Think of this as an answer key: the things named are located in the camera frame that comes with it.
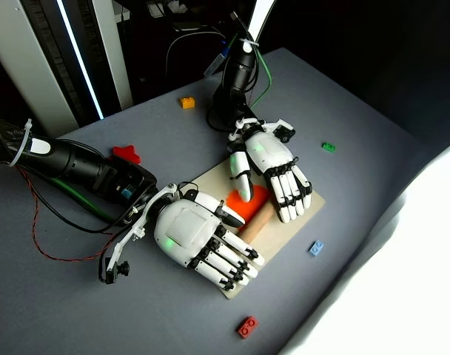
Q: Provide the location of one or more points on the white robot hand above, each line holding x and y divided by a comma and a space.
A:
269, 151
184, 229

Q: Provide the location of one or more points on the wooden rolling pin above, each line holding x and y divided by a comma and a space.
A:
258, 223

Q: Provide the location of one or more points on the green toy brick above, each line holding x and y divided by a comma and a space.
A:
329, 147

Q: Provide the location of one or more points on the orange play dough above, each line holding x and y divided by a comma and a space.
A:
243, 211

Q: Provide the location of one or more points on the light wooden board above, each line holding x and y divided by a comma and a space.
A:
280, 236

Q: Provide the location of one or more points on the yellow toy brick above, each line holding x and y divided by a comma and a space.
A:
188, 103

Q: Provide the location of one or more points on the red star-shaped toy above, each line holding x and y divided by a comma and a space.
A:
127, 152

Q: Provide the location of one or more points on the light blue toy brick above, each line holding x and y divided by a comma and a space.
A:
316, 248

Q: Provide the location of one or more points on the red toy brick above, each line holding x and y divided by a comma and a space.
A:
247, 327

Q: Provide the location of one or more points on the grey table cloth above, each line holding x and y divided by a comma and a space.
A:
99, 314

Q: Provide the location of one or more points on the white backdrop sheet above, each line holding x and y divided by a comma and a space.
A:
413, 277

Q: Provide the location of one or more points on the white cabinet with light strip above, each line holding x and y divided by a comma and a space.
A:
21, 55

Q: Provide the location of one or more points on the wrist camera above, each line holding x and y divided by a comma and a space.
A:
283, 134
115, 271

